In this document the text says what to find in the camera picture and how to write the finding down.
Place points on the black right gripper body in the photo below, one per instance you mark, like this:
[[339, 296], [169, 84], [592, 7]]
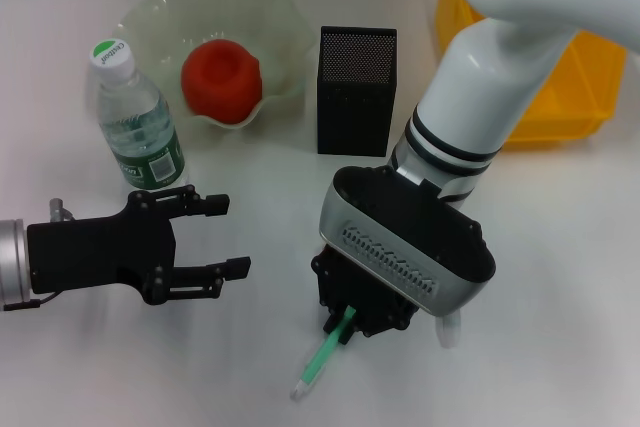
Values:
[[360, 292]]

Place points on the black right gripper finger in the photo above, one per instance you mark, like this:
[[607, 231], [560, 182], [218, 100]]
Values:
[[357, 334], [332, 323]]

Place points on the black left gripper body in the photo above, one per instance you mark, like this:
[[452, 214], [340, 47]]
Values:
[[100, 252]]

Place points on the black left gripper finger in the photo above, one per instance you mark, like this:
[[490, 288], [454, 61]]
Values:
[[217, 204], [237, 267]]

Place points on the green and clear pen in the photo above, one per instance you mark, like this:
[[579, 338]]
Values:
[[320, 357]]

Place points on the grey pen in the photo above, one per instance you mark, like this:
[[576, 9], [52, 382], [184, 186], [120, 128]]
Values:
[[447, 332]]

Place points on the clear bottle with green label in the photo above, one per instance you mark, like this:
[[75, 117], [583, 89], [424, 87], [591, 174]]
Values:
[[140, 137]]

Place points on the red-orange knitted orange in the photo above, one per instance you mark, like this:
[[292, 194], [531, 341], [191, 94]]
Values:
[[220, 82]]

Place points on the silver and white left robot arm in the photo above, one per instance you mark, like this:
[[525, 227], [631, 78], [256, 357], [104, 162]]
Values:
[[12, 262]]

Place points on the black mesh pen holder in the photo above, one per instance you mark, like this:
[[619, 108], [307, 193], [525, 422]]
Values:
[[355, 97]]

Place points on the pale green glass fruit plate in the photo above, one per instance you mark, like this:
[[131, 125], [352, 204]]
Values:
[[220, 7]]

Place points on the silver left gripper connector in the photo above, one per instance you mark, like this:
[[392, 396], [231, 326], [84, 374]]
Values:
[[59, 209]]

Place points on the yellow plastic bin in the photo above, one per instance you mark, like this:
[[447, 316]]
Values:
[[575, 112]]

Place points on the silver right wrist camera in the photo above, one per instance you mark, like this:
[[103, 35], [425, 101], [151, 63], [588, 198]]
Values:
[[400, 227]]

